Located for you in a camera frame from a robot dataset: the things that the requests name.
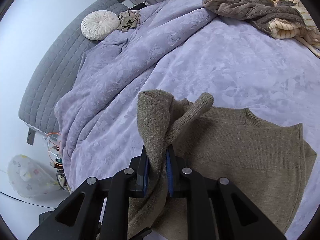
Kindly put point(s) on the grey quilted mattress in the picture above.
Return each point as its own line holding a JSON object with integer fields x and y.
{"x": 56, "y": 73}

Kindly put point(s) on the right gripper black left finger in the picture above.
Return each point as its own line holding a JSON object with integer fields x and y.
{"x": 98, "y": 207}

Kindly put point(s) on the lavender plush blanket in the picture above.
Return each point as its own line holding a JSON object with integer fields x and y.
{"x": 185, "y": 50}

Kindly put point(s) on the olive brown knit sweater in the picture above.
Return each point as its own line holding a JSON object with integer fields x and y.
{"x": 270, "y": 164}

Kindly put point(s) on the dark brown fuzzy garment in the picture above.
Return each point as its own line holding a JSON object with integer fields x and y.
{"x": 244, "y": 10}

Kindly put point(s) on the cream striped garment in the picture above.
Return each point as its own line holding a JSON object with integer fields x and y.
{"x": 291, "y": 20}

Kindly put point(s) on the round cream pleated cushion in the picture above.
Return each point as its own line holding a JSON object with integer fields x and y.
{"x": 97, "y": 25}

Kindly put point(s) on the small beige crumpled garment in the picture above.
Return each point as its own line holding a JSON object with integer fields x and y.
{"x": 128, "y": 20}

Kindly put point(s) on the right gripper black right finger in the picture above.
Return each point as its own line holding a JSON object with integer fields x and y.
{"x": 216, "y": 209}

